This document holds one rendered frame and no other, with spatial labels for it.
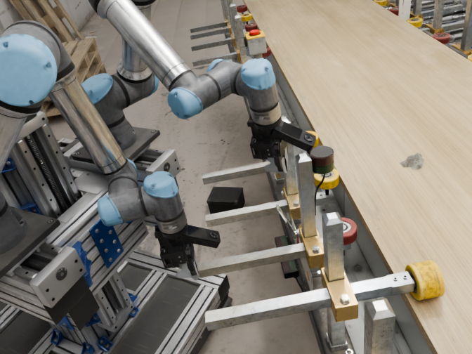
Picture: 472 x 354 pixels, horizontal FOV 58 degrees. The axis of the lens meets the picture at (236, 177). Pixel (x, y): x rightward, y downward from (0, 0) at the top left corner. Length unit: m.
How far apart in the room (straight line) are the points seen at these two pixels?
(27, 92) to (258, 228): 1.91
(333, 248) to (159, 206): 0.42
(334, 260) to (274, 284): 1.33
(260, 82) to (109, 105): 0.60
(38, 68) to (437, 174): 1.12
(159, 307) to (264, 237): 0.79
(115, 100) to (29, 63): 0.63
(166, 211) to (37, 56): 0.44
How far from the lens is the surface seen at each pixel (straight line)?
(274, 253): 1.23
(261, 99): 1.04
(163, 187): 1.02
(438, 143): 1.59
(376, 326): 0.72
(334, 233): 0.91
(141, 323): 2.03
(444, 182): 1.42
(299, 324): 2.13
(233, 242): 2.53
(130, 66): 1.45
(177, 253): 1.15
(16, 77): 0.87
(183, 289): 2.08
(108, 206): 1.06
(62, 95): 1.05
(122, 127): 1.50
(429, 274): 1.04
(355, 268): 1.50
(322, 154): 1.09
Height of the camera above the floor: 1.74
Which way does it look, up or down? 35 degrees down
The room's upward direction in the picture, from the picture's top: 11 degrees counter-clockwise
